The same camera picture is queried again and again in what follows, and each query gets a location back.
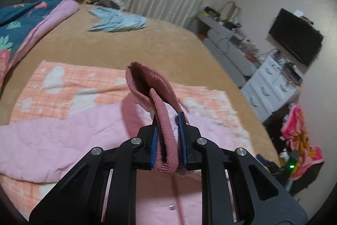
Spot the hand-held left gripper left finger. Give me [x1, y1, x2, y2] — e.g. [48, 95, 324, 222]
[28, 123, 159, 225]

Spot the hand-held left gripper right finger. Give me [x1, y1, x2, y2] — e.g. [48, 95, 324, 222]
[177, 112, 308, 225]

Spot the pink quilted jacket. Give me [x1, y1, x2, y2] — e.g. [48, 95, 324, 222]
[0, 61, 253, 225]

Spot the grey desk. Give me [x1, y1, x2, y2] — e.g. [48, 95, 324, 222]
[195, 10, 257, 88]

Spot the white drawer cabinet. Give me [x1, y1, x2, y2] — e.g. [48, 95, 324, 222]
[241, 54, 303, 121]

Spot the orange checked blanket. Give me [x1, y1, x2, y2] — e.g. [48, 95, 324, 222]
[2, 60, 254, 221]

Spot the pink yellow printed cloth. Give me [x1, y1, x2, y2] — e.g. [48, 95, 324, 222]
[280, 105, 326, 182]

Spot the light blue garment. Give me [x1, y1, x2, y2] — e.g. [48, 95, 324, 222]
[87, 7, 147, 32]

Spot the black television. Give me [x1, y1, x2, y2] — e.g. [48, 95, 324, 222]
[269, 8, 324, 67]

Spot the blue floral quilt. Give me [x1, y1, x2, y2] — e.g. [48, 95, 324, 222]
[0, 0, 80, 86]

